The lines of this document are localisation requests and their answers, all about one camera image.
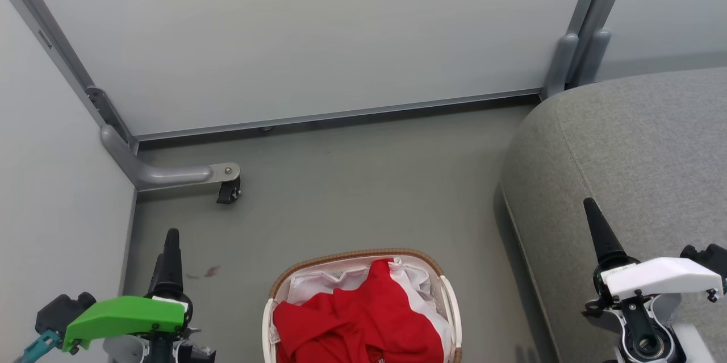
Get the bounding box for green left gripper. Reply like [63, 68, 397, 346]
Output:
[62, 229, 189, 352]

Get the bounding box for red and white garment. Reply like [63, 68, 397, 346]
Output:
[273, 259, 445, 363]

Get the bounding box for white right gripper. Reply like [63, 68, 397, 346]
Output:
[583, 198, 725, 302]

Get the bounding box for grey partition corner post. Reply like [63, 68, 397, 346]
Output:
[0, 0, 138, 155]

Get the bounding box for black caster wheel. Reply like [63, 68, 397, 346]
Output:
[216, 177, 243, 205]

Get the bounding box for white basket liner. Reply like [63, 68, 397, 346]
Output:
[286, 257, 453, 355]

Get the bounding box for white laundry basket brown rim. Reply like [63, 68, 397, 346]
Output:
[262, 248, 462, 363]

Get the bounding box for grey partition support foot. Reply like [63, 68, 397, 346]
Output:
[101, 124, 241, 192]

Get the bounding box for teal left camera connector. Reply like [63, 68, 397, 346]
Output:
[14, 330, 62, 363]

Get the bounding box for grey fabric sofa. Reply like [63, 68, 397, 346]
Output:
[500, 66, 727, 363]

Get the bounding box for grey partition bottom rail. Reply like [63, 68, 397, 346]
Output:
[133, 88, 544, 143]

